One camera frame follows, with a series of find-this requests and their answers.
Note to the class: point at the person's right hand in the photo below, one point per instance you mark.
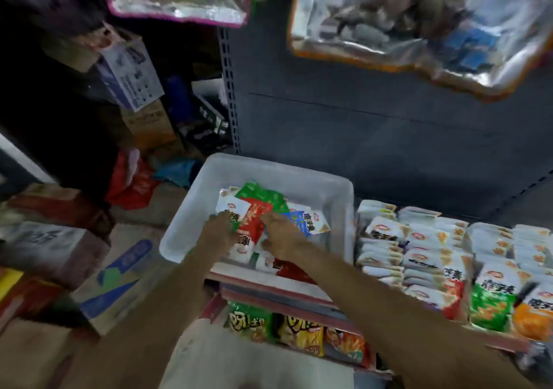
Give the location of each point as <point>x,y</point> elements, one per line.
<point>283,237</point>

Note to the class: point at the person's left hand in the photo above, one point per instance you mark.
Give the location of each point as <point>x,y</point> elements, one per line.
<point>220,235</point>

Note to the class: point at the white plastic bin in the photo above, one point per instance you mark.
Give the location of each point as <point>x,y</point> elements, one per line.
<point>186,220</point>

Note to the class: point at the pile of snack packets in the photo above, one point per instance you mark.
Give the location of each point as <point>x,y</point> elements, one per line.
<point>259,198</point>

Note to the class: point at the gold display box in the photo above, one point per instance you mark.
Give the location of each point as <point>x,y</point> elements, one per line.
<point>359,246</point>

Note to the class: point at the blue display box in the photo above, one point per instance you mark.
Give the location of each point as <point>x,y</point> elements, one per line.
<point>419,213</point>

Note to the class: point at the green display box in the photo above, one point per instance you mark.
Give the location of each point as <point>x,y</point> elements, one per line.
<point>492,229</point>

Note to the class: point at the orange display box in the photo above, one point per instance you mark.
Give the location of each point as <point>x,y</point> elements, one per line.
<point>536,233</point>

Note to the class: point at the orange snack packet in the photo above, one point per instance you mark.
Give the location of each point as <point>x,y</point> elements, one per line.
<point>534,311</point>

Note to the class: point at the person's right forearm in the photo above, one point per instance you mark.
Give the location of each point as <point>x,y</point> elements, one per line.
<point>406,324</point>

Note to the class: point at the person's left forearm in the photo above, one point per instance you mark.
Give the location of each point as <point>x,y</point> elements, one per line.
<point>138,324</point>

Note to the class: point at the blue print cardboard carton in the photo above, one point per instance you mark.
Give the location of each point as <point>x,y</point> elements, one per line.
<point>121,276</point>

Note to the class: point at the plain brown cardboard carton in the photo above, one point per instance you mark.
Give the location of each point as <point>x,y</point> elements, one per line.
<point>149,125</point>

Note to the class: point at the white blue carton box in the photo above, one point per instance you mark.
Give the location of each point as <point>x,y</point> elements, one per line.
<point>130,69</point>

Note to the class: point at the orange trimmed toy snack bag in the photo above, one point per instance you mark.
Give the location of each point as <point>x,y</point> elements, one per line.
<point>415,21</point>

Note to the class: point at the blue plastic bag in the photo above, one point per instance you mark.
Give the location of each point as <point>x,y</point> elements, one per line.
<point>177,173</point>

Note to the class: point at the row of orange chip bags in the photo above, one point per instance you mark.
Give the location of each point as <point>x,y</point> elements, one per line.
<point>298,328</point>

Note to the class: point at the red plastic bag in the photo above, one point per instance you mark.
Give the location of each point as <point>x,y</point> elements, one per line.
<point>130,177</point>

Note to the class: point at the black green carton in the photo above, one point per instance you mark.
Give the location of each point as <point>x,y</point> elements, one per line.
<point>212,108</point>

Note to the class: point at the pale printed carton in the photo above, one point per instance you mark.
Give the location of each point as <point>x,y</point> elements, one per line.
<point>56,250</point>

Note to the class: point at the red yellow carton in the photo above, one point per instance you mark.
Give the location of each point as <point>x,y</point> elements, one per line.
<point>22,294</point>

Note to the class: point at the black plastic wrapped bundle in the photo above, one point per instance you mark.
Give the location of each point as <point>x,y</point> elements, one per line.
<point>540,363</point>

